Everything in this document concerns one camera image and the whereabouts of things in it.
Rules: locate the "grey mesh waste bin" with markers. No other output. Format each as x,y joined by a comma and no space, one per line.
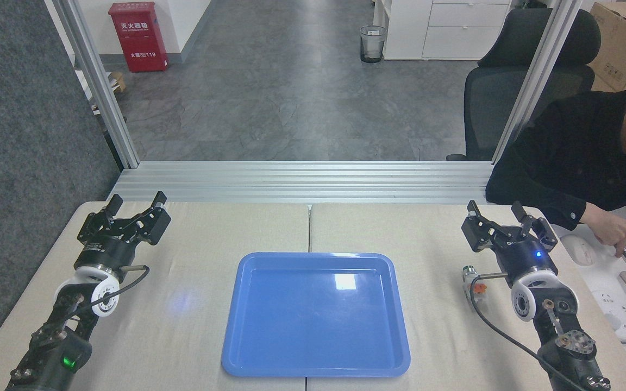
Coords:
373,44

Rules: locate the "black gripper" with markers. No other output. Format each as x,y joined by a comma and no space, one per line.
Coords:
105,253
526,259

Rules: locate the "white computer mouse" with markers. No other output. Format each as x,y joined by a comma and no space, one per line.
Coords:
578,250

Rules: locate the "person's hand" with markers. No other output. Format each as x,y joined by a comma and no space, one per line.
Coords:
612,228

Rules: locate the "large cardboard box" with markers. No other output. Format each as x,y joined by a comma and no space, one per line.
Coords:
623,43

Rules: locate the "white switch part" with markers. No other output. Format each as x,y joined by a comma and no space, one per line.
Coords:
471,282

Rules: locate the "white drawer cabinet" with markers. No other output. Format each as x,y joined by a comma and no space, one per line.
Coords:
443,30

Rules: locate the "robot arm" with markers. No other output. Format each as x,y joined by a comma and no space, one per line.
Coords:
563,336
63,326

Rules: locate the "small cardboard box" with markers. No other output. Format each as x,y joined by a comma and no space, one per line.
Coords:
118,81

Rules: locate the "silver aluminium rail base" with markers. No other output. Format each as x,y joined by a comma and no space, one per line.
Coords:
302,182

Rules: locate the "grey felt partition panel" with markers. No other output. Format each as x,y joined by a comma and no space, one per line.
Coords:
25,163

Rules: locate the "white power strip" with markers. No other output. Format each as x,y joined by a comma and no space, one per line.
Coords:
617,315

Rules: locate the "blue plastic tray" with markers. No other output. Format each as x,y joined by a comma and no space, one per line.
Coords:
315,315

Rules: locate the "red fire extinguisher box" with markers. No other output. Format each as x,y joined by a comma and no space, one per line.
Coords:
138,38

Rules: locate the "black office chair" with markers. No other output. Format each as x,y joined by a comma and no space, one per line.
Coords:
495,108

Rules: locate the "silver aluminium post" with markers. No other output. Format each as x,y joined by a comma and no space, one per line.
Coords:
95,81
536,76

